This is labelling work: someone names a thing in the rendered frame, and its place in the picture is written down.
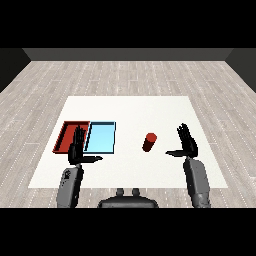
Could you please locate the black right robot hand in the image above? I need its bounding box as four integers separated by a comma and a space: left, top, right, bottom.
165, 123, 199, 159

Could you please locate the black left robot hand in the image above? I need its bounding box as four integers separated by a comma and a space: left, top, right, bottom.
67, 125, 104, 166

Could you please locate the red shallow open box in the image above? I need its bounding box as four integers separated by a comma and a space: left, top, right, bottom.
52, 120, 91, 155

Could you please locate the light blue shallow open box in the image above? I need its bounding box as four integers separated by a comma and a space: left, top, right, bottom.
83, 121, 117, 155

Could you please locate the red can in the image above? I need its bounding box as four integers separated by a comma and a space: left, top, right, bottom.
142, 132, 158, 153

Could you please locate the dark grey robot body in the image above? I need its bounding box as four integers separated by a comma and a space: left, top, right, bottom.
97, 188, 160, 209

